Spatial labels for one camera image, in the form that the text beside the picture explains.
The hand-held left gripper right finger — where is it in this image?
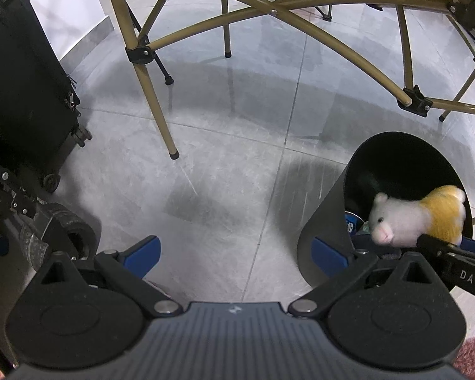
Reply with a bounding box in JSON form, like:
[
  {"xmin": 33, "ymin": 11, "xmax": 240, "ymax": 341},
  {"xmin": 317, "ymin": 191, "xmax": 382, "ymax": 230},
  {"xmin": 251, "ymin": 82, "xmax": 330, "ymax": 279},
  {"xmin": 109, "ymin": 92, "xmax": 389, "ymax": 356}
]
[{"xmin": 287, "ymin": 237, "xmax": 433, "ymax": 319}]

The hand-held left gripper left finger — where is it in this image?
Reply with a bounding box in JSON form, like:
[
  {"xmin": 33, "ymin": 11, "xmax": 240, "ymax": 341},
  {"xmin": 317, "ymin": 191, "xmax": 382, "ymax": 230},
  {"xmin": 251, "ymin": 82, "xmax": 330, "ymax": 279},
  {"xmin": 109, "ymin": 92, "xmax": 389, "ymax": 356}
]
[{"xmin": 40, "ymin": 235, "xmax": 183, "ymax": 319}]

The yellow and white plush toy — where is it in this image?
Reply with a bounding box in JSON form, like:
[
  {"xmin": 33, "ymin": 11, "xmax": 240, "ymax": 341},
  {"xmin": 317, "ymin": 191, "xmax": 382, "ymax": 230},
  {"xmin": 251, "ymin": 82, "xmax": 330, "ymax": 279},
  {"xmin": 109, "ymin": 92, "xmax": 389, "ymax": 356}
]
[{"xmin": 368, "ymin": 185, "xmax": 468, "ymax": 247}]

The blue and white packet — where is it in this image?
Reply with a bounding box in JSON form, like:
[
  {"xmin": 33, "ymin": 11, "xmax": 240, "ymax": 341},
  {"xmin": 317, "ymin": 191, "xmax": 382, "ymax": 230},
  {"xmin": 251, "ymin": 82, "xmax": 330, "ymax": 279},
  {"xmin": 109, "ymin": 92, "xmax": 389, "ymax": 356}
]
[{"xmin": 344, "ymin": 211, "xmax": 365, "ymax": 242}]

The black round trash bin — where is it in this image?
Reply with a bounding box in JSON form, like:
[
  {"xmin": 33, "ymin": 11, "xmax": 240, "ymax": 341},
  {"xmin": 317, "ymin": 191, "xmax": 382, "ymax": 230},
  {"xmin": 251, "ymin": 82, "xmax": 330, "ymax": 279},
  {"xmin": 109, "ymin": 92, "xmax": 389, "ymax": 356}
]
[{"xmin": 297, "ymin": 131, "xmax": 475, "ymax": 288}]

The person's pink fleece clothing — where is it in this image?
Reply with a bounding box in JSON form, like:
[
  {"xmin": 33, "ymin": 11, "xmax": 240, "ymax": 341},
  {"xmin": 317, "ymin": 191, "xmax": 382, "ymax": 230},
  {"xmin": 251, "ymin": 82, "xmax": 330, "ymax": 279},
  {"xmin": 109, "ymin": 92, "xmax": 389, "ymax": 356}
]
[{"xmin": 452, "ymin": 333, "xmax": 475, "ymax": 380}]

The tan slatted folding table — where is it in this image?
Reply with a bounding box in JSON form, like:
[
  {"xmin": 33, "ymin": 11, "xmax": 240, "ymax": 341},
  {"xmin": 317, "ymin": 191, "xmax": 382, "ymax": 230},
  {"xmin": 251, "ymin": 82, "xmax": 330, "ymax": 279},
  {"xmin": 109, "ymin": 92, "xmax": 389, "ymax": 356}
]
[{"xmin": 24, "ymin": 0, "xmax": 475, "ymax": 161}]

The black suitcase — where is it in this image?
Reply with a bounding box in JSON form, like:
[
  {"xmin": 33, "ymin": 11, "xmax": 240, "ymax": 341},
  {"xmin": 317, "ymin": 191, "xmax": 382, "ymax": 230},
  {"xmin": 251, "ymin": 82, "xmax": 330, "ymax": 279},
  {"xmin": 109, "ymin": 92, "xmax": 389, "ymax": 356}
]
[{"xmin": 0, "ymin": 0, "xmax": 93, "ymax": 193}]

